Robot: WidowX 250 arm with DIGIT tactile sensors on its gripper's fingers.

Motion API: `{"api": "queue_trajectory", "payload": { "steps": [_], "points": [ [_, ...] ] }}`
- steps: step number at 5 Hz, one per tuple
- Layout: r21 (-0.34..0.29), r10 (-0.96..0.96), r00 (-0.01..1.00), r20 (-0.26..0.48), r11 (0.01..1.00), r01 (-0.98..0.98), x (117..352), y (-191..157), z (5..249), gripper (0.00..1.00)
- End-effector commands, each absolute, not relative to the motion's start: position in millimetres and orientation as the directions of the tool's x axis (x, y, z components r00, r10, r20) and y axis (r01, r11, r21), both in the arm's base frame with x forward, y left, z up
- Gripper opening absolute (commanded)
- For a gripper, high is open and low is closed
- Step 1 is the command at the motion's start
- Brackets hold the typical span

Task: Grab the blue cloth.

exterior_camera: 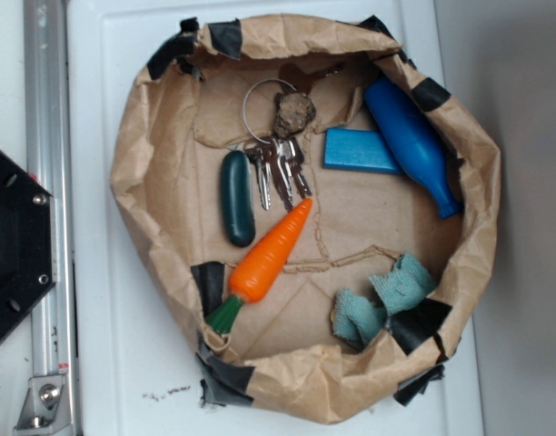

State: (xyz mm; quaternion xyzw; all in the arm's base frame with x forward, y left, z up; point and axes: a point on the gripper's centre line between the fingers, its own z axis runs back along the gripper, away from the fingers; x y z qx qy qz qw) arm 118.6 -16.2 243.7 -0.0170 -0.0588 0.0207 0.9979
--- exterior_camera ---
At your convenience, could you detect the light blue cloth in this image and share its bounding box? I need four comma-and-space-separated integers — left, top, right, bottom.
331, 253, 438, 351

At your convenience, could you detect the brown paper bag container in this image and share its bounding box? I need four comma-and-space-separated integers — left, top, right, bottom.
111, 14, 501, 424

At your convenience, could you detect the orange toy carrot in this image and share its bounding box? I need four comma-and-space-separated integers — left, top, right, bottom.
205, 198, 313, 335

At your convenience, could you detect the silver key left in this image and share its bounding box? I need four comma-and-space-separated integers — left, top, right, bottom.
245, 144, 271, 211

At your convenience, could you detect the silver key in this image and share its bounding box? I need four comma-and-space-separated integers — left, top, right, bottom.
245, 144, 271, 211
283, 136, 313, 198
265, 136, 293, 212

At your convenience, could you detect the dark green toy pickle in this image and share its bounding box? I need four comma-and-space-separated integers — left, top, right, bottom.
220, 151, 256, 247

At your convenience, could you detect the silver key right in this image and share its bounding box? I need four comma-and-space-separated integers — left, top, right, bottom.
283, 136, 313, 198

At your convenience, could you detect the silver key middle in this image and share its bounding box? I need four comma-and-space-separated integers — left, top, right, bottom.
265, 136, 293, 212

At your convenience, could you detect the blue rectangular block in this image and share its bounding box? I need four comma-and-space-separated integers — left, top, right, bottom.
323, 127, 403, 175

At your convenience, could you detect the brown rock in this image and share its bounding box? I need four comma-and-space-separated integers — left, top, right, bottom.
273, 92, 316, 139

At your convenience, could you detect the brown heart-shaped key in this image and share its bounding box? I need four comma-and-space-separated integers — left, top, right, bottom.
279, 63, 344, 95

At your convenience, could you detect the blue toy bottle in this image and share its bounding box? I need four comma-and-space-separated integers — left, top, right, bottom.
364, 75, 463, 219

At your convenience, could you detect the white tray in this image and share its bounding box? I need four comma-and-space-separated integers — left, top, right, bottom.
67, 1, 483, 435

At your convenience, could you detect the silver key ring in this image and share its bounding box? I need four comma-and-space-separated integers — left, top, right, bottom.
242, 77, 302, 145

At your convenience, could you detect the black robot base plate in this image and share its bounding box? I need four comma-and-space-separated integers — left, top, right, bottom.
0, 150, 55, 345

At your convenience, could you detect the aluminium rail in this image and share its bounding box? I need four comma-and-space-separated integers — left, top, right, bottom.
23, 1, 83, 435

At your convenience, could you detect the metal corner bracket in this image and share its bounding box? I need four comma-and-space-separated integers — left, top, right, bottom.
13, 374, 74, 435

